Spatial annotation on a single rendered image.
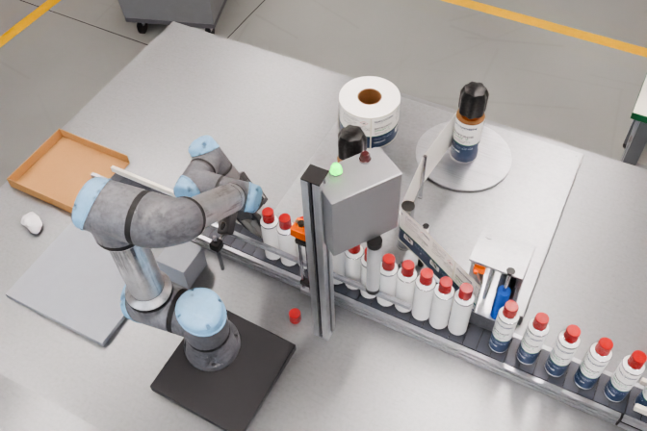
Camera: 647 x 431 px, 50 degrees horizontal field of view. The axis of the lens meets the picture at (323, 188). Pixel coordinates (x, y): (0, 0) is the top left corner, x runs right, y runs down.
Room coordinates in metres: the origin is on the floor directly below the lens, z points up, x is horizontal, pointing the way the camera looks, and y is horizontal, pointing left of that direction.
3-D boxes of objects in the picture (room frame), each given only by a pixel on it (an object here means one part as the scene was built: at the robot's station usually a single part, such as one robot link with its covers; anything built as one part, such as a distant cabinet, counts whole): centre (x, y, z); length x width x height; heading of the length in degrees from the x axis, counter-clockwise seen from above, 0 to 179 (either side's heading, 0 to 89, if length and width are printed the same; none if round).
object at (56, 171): (1.57, 0.85, 0.85); 0.30 x 0.26 x 0.04; 61
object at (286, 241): (1.14, 0.11, 0.98); 0.05 x 0.05 x 0.20
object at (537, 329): (0.80, -0.51, 0.98); 0.05 x 0.05 x 0.20
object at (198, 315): (0.88, 0.33, 1.03); 0.13 x 0.12 x 0.14; 69
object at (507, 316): (0.84, -0.44, 0.98); 0.05 x 0.05 x 0.20
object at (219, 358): (0.88, 0.32, 0.91); 0.15 x 0.15 x 0.10
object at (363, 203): (0.95, -0.07, 1.38); 0.17 x 0.10 x 0.19; 116
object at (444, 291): (0.91, -0.29, 0.98); 0.05 x 0.05 x 0.20
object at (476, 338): (1.08, -0.02, 0.86); 1.65 x 0.08 x 0.04; 61
